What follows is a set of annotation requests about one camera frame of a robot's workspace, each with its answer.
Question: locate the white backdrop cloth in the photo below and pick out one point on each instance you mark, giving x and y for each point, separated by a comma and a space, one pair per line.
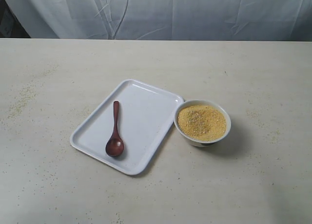
284, 20

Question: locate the white rectangular plastic tray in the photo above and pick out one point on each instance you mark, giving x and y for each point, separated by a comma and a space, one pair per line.
146, 114

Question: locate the dark brown wooden spoon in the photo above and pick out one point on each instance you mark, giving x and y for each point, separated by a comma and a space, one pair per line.
115, 145

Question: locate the white ceramic bowl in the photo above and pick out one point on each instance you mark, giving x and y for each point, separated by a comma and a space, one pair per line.
198, 143

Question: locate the golden-brown granular powder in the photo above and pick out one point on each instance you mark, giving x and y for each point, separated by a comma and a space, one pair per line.
202, 122

